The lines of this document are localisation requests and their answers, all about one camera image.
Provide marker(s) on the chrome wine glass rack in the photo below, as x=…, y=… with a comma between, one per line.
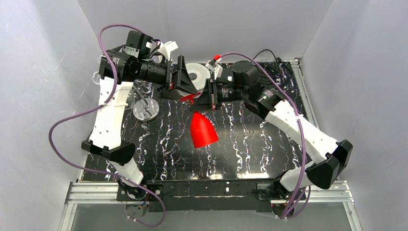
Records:
x=145, y=109

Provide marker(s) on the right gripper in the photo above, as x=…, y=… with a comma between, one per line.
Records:
x=213, y=94

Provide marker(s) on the white filament spool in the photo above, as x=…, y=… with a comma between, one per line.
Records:
x=198, y=74

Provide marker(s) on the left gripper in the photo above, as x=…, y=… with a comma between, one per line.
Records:
x=171, y=76

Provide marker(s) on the red wine glass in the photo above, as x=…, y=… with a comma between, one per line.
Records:
x=202, y=131

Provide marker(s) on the clear wine glass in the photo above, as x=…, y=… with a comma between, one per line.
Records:
x=96, y=78

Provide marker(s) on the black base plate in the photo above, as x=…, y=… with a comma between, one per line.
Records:
x=205, y=195

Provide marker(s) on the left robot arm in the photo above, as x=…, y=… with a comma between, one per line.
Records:
x=137, y=59

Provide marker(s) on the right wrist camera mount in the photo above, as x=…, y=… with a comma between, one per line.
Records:
x=214, y=66

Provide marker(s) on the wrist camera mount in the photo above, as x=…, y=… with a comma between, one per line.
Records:
x=214, y=66
x=165, y=50

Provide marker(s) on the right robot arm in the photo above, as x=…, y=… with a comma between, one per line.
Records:
x=247, y=83

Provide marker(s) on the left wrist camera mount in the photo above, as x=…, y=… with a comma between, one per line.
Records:
x=165, y=50

